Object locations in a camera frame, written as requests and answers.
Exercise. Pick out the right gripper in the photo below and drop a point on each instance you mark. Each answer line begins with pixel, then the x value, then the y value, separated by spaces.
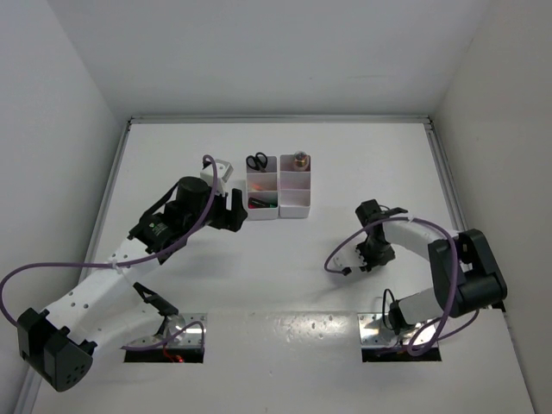
pixel 388 257

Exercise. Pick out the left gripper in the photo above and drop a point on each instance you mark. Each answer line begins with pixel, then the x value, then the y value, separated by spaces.
pixel 226 218

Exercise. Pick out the pink black highlighter marker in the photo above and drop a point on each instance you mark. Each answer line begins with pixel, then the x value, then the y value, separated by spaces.
pixel 250 199

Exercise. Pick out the black handled scissors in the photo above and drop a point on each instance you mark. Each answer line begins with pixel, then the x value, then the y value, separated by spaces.
pixel 257 162

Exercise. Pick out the brown tape roll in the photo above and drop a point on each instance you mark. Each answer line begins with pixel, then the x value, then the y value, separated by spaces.
pixel 300 161

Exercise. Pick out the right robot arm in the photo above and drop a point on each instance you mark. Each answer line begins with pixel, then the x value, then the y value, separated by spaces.
pixel 464 273

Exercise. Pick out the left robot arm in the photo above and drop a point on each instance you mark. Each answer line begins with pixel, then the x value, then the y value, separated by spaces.
pixel 61 341

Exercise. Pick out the white left organizer box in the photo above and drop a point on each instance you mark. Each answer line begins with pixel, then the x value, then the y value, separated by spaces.
pixel 269 179

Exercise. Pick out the white organizer box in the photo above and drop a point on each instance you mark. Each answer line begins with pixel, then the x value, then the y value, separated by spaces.
pixel 269 179
pixel 294 190

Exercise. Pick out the white right organizer box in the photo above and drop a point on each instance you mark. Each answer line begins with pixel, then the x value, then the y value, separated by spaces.
pixel 294 190

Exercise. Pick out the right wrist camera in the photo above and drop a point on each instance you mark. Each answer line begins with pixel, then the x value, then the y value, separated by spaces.
pixel 347 260

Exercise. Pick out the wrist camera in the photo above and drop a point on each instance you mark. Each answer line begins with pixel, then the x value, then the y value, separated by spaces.
pixel 216 173
pixel 347 260

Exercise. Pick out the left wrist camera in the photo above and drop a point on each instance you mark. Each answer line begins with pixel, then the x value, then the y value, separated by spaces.
pixel 216 173

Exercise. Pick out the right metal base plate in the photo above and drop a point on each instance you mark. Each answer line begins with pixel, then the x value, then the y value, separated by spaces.
pixel 374 335

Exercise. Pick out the metal base plate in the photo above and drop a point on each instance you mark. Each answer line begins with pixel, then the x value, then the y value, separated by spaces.
pixel 374 335
pixel 185 330

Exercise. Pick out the aluminium table frame rail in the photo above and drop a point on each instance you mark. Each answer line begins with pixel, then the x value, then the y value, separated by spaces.
pixel 282 334

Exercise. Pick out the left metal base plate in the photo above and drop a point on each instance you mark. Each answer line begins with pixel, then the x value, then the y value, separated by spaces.
pixel 185 330

